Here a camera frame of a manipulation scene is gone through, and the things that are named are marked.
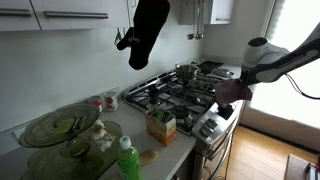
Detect garlic bulb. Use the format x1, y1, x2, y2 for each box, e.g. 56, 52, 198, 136
91, 120, 112, 141

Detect hanging metal ladles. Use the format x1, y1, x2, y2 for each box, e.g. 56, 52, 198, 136
187, 0, 204, 40

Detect right red and white can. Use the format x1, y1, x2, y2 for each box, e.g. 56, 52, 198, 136
104, 91, 118, 112

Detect wooden brush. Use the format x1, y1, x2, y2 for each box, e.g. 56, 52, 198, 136
139, 149, 158, 166

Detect pink checkered towel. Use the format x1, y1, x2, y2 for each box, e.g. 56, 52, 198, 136
215, 79, 252, 104

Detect white upper cabinets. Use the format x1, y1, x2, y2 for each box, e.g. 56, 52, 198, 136
0, 0, 139, 31

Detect middle stove knob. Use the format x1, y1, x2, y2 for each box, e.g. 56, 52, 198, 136
206, 118, 217, 129

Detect green plastic bottle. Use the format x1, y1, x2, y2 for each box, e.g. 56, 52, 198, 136
117, 136, 142, 180

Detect small steel pot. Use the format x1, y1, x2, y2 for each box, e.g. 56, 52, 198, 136
175, 65, 199, 81

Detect stove knob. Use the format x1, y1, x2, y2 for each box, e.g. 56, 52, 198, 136
200, 126, 213, 137
218, 105, 234, 120
206, 118, 217, 129

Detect stainless steel gas stove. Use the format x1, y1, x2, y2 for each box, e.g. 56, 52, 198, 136
122, 71, 243, 180

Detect black tray on counter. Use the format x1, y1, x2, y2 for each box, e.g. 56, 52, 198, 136
198, 61, 222, 74

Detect black oven mitt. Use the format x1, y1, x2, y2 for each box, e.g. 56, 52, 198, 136
117, 0, 170, 70

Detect lower stove knob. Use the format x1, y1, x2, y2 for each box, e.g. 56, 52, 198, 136
200, 126, 213, 137

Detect wooden platform with aluminium frame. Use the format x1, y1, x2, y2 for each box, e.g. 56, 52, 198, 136
283, 154, 320, 180

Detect round metal lid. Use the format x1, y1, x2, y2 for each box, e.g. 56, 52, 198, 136
213, 68, 234, 78

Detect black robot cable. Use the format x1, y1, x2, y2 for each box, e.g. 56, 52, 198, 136
284, 73, 320, 101

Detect upper stove knob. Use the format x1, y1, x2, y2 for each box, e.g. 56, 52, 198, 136
218, 105, 234, 120

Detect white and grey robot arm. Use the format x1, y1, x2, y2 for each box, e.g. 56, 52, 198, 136
240, 23, 320, 85

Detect green glass tiered stand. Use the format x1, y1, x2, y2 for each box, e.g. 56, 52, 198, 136
19, 104, 122, 180

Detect orange and green carton box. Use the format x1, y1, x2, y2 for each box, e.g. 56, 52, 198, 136
145, 107, 176, 146

